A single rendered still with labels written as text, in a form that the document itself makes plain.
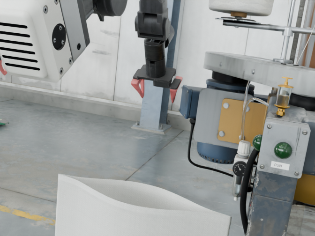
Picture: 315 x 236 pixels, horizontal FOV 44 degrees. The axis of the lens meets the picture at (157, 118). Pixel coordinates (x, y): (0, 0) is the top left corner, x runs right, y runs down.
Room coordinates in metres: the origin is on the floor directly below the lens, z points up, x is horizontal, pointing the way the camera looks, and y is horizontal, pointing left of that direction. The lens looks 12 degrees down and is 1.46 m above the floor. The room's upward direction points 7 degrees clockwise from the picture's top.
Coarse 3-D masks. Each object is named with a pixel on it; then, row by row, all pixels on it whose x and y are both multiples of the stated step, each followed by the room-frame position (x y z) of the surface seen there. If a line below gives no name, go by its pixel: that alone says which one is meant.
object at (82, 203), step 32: (64, 192) 0.99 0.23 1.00; (96, 192) 0.91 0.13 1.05; (128, 192) 1.00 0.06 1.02; (160, 192) 0.98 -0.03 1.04; (64, 224) 0.99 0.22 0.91; (96, 224) 0.91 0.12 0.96; (128, 224) 0.86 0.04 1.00; (160, 224) 0.85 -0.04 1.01; (192, 224) 0.86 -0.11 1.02; (224, 224) 0.86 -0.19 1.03
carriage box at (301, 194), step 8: (272, 88) 1.27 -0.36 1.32; (304, 176) 0.95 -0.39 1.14; (312, 176) 0.94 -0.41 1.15; (304, 184) 0.95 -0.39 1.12; (312, 184) 0.94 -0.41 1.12; (296, 192) 0.95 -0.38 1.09; (304, 192) 0.95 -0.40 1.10; (312, 192) 0.94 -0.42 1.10; (304, 200) 0.95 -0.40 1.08; (312, 200) 0.94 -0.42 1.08
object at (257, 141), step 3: (258, 135) 0.67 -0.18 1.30; (261, 135) 0.67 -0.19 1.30; (255, 138) 0.67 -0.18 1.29; (258, 138) 0.67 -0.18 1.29; (261, 138) 0.67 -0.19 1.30; (252, 141) 0.68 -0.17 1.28; (255, 141) 0.67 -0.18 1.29; (258, 141) 0.66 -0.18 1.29; (261, 141) 0.66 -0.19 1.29; (252, 144) 0.68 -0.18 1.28; (255, 144) 0.67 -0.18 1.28; (258, 144) 0.66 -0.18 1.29; (255, 147) 0.67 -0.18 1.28; (258, 147) 0.66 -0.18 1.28; (258, 150) 0.67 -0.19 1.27
